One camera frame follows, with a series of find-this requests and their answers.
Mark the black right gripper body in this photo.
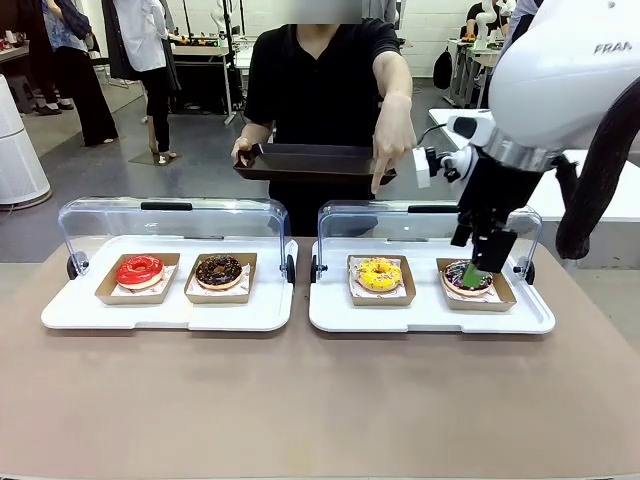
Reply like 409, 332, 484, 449
457, 148, 544, 232

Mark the yellow sprinkled donut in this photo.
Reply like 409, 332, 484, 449
355, 257, 404, 294

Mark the cardboard box of yellow donut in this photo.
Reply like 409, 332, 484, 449
347, 255, 416, 307

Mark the paper liner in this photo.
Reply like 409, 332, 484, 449
348, 256, 407, 299
192, 263, 251, 297
110, 263, 178, 297
442, 279, 502, 304

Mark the dark brown serving tray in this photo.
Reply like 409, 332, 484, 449
233, 143, 399, 187

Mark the person's left forearm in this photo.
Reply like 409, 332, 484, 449
372, 49, 414, 100

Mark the person's right forearm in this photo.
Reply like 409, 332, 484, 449
238, 119, 276, 147

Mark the paper liner under purple donut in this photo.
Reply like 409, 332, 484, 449
442, 279, 502, 304

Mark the purple drizzled donut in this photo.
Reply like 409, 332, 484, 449
441, 258, 494, 298

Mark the cardboard box of purple donut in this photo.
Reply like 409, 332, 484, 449
435, 258, 518, 314

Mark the person in black shirt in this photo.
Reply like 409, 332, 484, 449
243, 9, 416, 237

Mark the paper liner under chocolate donut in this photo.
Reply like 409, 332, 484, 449
192, 263, 251, 297

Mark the cardboard box of chocolate donut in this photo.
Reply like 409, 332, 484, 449
183, 252, 258, 305

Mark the chocolate sprinkled donut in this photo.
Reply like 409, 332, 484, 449
194, 254, 244, 291

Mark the paper liner under red donut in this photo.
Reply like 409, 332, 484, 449
110, 263, 178, 297

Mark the red glazed donut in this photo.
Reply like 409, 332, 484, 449
115, 254, 165, 291

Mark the cardboard box of red donut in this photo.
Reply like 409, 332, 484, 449
94, 252, 181, 306

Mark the person's left hand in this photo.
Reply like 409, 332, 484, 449
371, 94, 419, 196

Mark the person's right hand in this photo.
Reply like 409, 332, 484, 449
230, 135, 256, 169

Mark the clear plastic tray lid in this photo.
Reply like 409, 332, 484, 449
57, 196, 297, 282
309, 199, 544, 285

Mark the white display tray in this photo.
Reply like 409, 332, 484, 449
40, 234, 300, 333
308, 237, 557, 335

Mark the white side table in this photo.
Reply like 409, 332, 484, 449
428, 107, 640, 225

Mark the black backpack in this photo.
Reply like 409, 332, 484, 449
432, 47, 454, 92

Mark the seated bystander in black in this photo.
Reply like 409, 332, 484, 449
464, 2, 501, 42

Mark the background workbench with items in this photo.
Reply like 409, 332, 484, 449
168, 29, 247, 126

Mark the bystander in white shirt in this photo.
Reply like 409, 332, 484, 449
102, 0, 180, 162

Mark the bystander in blue patterned top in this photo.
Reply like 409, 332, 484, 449
42, 0, 120, 148

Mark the white air purifier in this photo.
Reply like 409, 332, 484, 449
0, 74, 53, 207

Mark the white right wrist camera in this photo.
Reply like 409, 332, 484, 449
412, 146, 474, 190

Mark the dark right arm cable sleeve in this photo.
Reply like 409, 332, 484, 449
553, 79, 640, 261

